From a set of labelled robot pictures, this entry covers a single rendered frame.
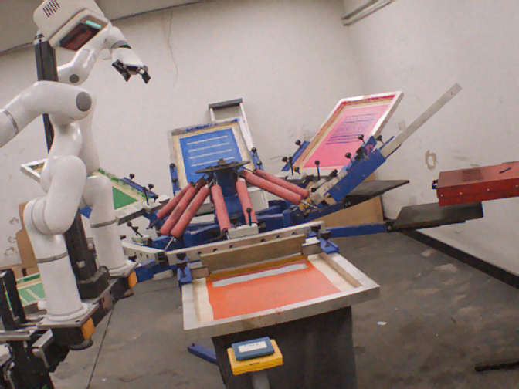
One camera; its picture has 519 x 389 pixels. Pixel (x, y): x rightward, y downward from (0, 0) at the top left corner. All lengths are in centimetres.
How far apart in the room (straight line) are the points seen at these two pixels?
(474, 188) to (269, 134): 414
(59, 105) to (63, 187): 20
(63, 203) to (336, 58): 547
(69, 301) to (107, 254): 43
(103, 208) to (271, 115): 468
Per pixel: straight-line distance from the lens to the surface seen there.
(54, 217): 127
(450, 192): 243
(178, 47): 627
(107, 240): 175
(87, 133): 170
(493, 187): 243
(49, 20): 151
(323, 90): 642
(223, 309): 178
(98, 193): 173
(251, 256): 211
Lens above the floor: 153
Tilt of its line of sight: 8 degrees down
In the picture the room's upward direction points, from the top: 10 degrees counter-clockwise
